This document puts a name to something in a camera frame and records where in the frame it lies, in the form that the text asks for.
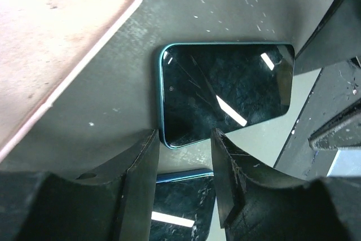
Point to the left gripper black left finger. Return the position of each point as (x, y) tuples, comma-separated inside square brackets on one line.
[(113, 201)]

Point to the pink phone case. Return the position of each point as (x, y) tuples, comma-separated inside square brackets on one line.
[(45, 44)]

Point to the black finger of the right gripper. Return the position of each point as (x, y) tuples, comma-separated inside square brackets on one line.
[(336, 38), (342, 132)]

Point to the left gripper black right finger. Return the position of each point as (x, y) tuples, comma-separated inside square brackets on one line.
[(258, 202)]

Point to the black phone blue edge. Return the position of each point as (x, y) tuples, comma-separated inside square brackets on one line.
[(183, 205)]

